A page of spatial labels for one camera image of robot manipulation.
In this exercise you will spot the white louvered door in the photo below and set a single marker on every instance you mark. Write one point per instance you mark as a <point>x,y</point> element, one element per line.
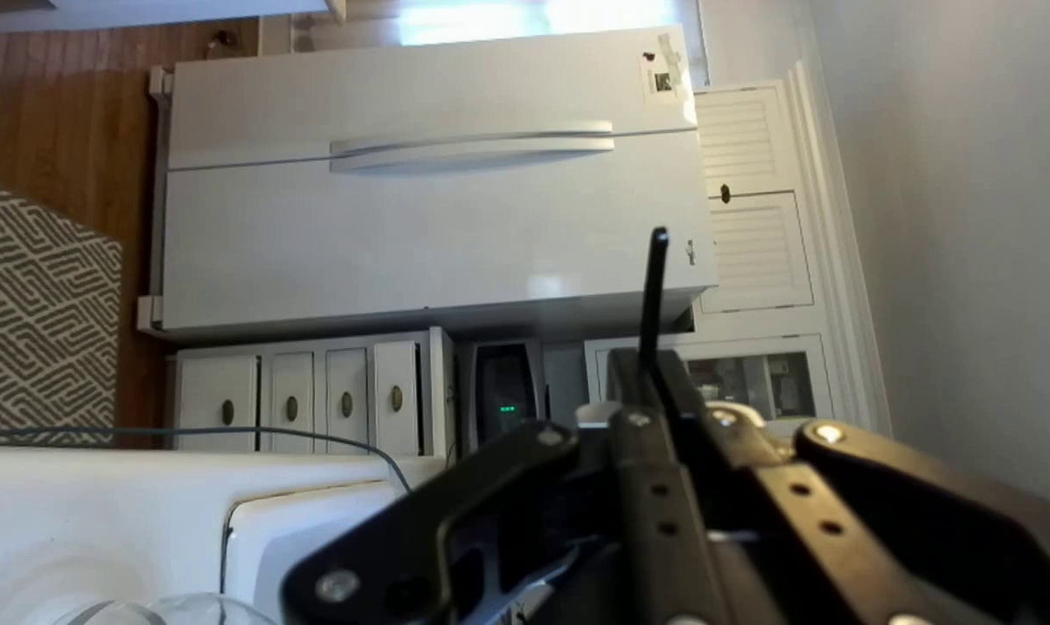
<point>755,200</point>

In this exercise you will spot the window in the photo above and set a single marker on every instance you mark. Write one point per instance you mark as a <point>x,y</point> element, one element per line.
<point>534,17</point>

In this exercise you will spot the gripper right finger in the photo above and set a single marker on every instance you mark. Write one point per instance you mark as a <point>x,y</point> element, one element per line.
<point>837,538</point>

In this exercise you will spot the white drawer cabinet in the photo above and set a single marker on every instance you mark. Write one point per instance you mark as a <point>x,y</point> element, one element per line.
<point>317,391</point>

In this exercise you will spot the grey patterned rug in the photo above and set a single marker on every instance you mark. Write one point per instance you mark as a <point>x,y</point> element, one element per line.
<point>39,321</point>

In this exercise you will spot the black appliance with green light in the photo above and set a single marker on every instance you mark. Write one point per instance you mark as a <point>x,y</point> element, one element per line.
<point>501,391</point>

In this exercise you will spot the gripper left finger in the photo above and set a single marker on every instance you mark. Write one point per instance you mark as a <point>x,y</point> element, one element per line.
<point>421,529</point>

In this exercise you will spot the white glass door cabinet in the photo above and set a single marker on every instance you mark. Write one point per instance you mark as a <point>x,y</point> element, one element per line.
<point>751,382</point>

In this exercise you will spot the white refrigerator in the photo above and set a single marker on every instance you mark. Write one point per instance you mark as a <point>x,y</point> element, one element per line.
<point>421,243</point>

